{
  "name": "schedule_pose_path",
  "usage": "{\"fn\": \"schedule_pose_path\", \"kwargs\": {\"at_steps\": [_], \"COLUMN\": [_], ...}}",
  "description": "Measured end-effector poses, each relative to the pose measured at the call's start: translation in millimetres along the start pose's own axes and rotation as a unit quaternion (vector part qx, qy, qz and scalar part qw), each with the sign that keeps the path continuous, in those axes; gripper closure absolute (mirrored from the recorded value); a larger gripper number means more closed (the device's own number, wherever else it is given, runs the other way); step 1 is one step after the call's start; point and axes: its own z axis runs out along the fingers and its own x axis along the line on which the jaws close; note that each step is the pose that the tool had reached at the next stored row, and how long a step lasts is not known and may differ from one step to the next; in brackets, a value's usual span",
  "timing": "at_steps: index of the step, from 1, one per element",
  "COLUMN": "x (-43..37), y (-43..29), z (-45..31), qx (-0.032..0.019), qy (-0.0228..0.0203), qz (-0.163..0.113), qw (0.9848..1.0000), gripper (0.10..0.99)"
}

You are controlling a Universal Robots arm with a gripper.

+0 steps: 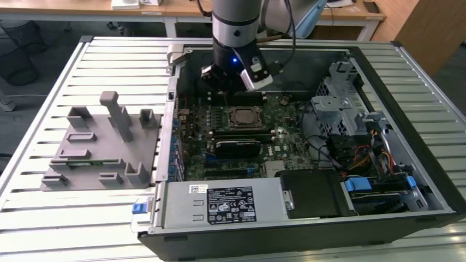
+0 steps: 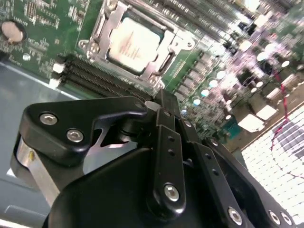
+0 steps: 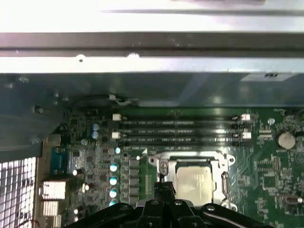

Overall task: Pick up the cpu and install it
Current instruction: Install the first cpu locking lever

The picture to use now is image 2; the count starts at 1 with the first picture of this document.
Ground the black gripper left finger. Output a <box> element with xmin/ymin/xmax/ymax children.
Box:
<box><xmin>10</xmin><ymin>88</ymin><xmax>188</xmax><ymax>216</ymax></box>

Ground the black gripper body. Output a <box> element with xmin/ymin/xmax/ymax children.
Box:
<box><xmin>44</xmin><ymin>147</ymin><xmax>227</xmax><ymax>228</ymax></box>

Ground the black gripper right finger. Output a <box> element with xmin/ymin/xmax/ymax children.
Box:
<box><xmin>168</xmin><ymin>93</ymin><xmax>295</xmax><ymax>228</ymax></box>

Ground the silver CPU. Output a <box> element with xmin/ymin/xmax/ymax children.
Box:
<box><xmin>106</xmin><ymin>11</ymin><xmax>167</xmax><ymax>77</ymax></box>

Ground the metal socket cover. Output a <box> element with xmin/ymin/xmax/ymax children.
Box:
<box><xmin>94</xmin><ymin>0</ymin><xmax>181</xmax><ymax>83</ymax></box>

